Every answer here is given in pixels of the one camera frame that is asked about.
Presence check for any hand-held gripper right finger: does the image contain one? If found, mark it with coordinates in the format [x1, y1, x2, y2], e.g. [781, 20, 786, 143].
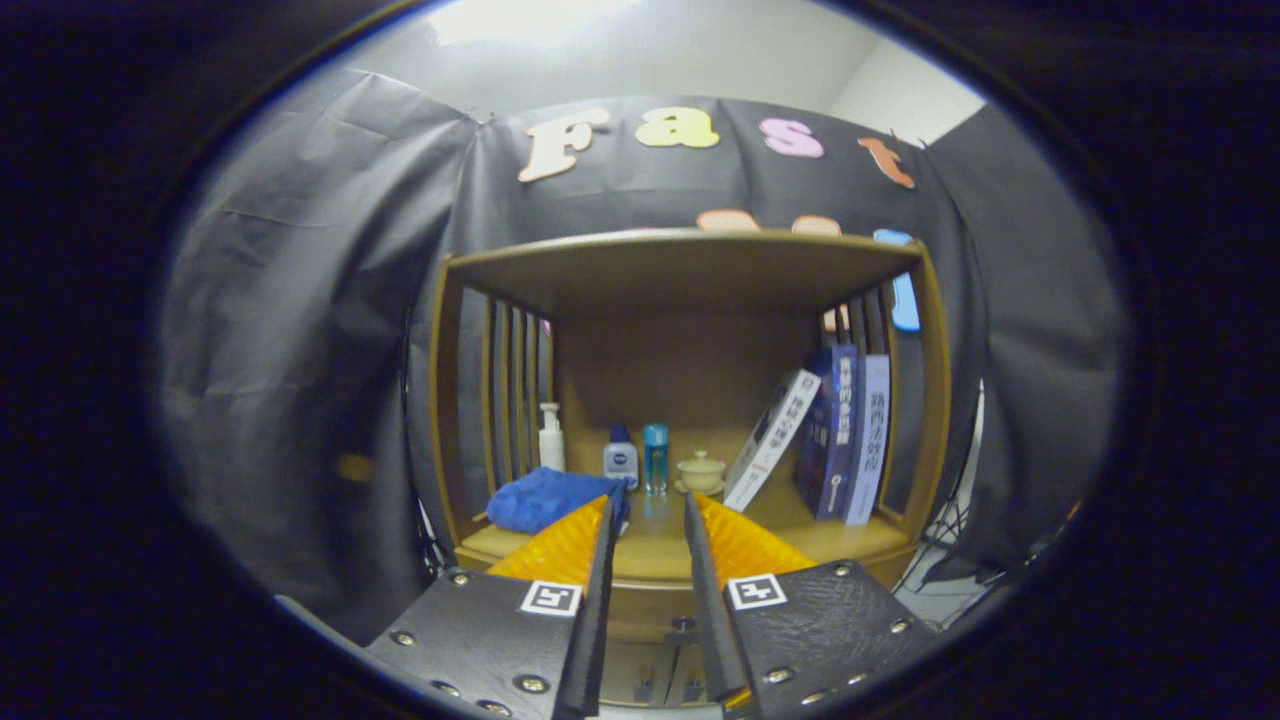
[683, 490, 941, 719]

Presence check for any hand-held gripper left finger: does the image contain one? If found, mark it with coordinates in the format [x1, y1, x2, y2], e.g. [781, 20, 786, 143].
[365, 480, 629, 720]

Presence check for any wooden drawer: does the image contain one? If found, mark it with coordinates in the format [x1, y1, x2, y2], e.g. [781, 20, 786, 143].
[455, 545, 916, 643]

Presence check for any wooden cabinet door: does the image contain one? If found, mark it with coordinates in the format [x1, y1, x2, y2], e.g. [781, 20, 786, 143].
[598, 640, 676, 704]
[674, 640, 723, 704]

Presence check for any wooden countertop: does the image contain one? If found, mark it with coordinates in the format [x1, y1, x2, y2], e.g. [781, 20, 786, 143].
[458, 490, 919, 583]

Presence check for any wooden cabinet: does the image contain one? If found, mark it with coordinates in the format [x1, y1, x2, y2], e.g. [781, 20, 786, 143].
[430, 228, 951, 706]

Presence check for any rolled blue towel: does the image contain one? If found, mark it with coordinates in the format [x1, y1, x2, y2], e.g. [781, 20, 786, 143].
[486, 466, 633, 536]

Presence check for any beige lidded teacup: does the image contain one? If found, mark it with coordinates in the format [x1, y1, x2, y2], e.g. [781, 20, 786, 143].
[674, 450, 728, 498]

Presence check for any clear blue bottle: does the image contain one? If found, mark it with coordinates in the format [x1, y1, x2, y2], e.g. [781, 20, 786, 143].
[643, 422, 670, 496]

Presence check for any white bottle with blue cap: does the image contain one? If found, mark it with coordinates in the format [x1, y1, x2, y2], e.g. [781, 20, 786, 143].
[602, 425, 640, 491]

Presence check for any white pump bottle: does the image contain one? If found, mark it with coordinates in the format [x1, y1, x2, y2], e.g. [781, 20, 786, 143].
[538, 402, 566, 473]

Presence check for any white book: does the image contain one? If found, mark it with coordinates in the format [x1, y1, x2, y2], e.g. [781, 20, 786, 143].
[722, 369, 823, 513]

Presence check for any dark blue book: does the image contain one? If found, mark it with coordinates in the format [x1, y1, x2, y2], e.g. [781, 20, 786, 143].
[795, 344, 859, 522]

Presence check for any light purple book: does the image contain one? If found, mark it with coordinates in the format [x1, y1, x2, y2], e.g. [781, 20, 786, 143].
[843, 353, 892, 527]

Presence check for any black backdrop cloth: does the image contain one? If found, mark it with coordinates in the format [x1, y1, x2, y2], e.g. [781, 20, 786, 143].
[155, 68, 1126, 651]

